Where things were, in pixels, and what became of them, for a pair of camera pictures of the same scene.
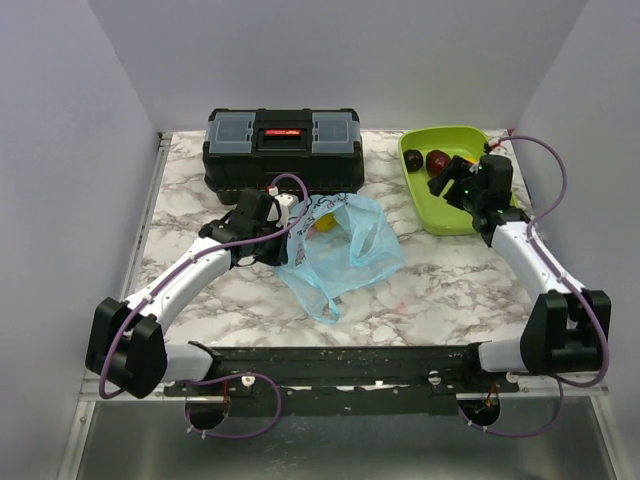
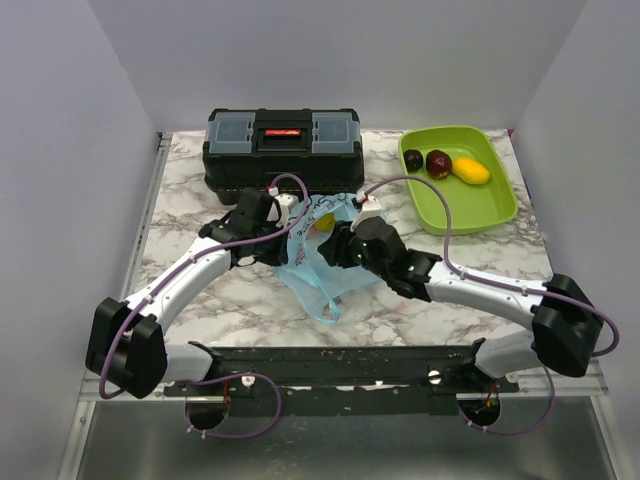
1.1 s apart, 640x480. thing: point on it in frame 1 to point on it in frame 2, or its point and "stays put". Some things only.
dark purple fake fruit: x=413 y=159 stays put
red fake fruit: x=436 y=161 stays put
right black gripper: x=457 y=170 to x=335 y=248
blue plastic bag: x=339 y=243 stays put
